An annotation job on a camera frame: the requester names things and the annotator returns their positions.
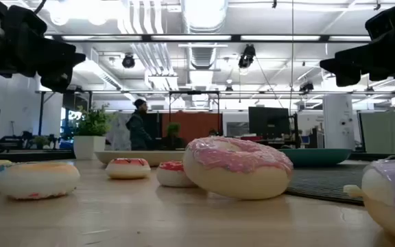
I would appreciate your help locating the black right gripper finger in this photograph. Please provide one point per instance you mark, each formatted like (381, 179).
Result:
(347, 77)
(352, 60)

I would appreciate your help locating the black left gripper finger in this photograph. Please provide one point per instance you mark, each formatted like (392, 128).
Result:
(57, 80)
(65, 56)

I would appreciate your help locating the orange glazed donut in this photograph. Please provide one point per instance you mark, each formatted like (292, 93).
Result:
(39, 180)

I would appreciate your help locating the small red drizzled donut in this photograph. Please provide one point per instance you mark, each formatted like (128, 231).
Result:
(128, 168)

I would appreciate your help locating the large purple glazed donut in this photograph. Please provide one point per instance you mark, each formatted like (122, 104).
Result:
(393, 192)

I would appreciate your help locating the large pink glazed donut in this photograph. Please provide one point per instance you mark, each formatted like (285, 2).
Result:
(238, 171)

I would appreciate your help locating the small red sprinkle donut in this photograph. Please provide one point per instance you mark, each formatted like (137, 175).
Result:
(170, 175)

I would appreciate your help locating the black ceiling spotlight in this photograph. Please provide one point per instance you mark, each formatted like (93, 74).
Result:
(128, 61)
(247, 56)
(306, 87)

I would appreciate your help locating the white round column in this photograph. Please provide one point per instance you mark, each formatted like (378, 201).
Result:
(338, 120)

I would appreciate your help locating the tiny green plant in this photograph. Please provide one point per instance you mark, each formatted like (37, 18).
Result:
(41, 141)

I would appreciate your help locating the grey office partition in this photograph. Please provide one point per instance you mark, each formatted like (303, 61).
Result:
(389, 132)

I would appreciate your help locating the green plant in white pot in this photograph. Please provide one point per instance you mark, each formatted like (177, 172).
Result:
(89, 145)

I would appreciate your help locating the black background machine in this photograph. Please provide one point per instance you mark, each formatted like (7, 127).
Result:
(15, 141)

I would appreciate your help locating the patterned grey curtain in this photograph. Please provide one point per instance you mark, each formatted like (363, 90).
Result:
(118, 133)

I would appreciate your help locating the teal shallow plate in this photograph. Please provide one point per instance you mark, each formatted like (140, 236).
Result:
(317, 157)

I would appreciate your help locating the black computer monitor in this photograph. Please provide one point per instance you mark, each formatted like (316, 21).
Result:
(269, 121)

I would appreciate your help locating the standing person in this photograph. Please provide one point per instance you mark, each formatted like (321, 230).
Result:
(138, 128)

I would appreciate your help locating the round grey woven placemat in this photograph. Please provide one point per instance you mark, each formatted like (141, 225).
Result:
(328, 182)

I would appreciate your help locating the black room panel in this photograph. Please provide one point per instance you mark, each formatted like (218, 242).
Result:
(156, 130)

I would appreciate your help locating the cream shallow plate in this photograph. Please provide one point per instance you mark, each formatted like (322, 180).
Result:
(142, 157)

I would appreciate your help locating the small plant in dark pot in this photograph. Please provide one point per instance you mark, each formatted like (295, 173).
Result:
(173, 135)

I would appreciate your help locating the orange office partition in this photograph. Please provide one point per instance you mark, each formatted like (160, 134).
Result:
(197, 125)

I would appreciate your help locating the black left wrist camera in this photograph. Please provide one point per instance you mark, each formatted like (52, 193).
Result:
(26, 22)

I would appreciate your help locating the black overhead frame bar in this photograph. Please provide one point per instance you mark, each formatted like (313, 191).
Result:
(235, 38)

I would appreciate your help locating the round silver ceiling duct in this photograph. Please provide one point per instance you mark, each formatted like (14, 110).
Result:
(204, 15)

